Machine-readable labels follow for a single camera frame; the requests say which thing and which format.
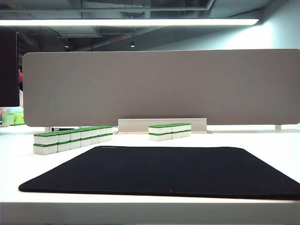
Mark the white divider foot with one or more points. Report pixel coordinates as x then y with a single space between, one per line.
47 129

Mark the black rectangular table mat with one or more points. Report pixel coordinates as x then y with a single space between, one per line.
152 171

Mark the long ceiling light strip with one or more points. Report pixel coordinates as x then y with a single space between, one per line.
117 22

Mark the round ceiling spotlight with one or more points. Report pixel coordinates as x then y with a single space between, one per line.
66 45
132 45

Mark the grey fabric desk divider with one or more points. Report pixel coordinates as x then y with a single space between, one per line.
152 86

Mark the small red background object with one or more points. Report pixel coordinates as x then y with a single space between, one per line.
20 76

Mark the black monitor screen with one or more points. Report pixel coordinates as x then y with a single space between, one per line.
8 70

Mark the black marker pen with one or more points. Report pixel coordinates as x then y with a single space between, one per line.
61 129

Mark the green plastic container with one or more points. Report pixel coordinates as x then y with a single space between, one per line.
8 118

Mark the yellow-green plastic box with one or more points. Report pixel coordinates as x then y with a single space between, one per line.
18 119

